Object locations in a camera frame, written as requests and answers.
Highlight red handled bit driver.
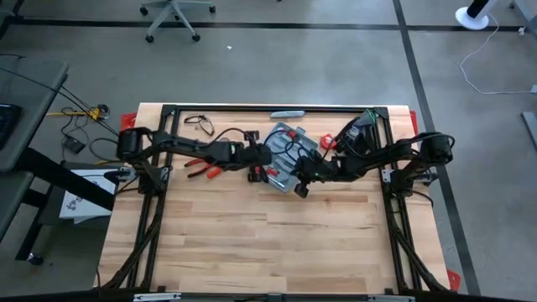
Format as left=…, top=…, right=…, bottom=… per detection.
left=266, top=166, right=293, bottom=192

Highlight grey plastic tool case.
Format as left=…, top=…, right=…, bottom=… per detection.
left=263, top=121, right=321, bottom=195

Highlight grey utility knife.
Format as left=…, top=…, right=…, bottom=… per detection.
left=269, top=110, right=306, bottom=119

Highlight red handled pliers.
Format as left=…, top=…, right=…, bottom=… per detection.
left=183, top=158, right=214, bottom=180

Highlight black work glove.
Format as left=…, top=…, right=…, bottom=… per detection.
left=354, top=119, right=378, bottom=159
left=335, top=118, right=362, bottom=154

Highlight black safety glasses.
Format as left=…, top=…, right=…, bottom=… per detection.
left=183, top=114, right=216, bottom=138

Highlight grey office chair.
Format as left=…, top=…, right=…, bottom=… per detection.
left=139, top=0, right=217, bottom=44

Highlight black power adapter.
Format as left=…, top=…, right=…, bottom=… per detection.
left=61, top=135, right=88, bottom=154

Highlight black desk support beam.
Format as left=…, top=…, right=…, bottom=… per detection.
left=15, top=146, right=117, bottom=212

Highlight white round floor stand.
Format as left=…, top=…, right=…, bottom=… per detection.
left=455, top=0, right=500, bottom=32

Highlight grey metal floor foot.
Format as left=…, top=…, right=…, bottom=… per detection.
left=521, top=110, right=537, bottom=148

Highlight grey desk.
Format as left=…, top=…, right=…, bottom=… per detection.
left=0, top=170, right=35, bottom=242
left=0, top=54, right=70, bottom=174

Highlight black keyboard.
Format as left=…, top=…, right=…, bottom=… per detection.
left=0, top=103, right=24, bottom=151

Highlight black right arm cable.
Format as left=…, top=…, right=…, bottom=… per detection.
left=274, top=128, right=315, bottom=163

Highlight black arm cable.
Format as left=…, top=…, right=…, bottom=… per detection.
left=207, top=127, right=258, bottom=148
left=274, top=128, right=315, bottom=163

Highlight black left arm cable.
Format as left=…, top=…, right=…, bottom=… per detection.
left=207, top=127, right=258, bottom=148

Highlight black aluminium table frame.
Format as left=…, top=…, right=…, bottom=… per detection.
left=94, top=103, right=453, bottom=294

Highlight silver metal bracket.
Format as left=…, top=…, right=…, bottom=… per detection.
left=367, top=294, right=416, bottom=302
left=133, top=292, right=182, bottom=302

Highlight yellow cable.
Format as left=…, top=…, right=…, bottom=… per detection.
left=45, top=104, right=111, bottom=122

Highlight white floor cable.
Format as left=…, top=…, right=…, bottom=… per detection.
left=459, top=14, right=537, bottom=96

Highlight long black floor cable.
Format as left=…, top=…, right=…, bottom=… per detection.
left=0, top=66, right=123, bottom=138

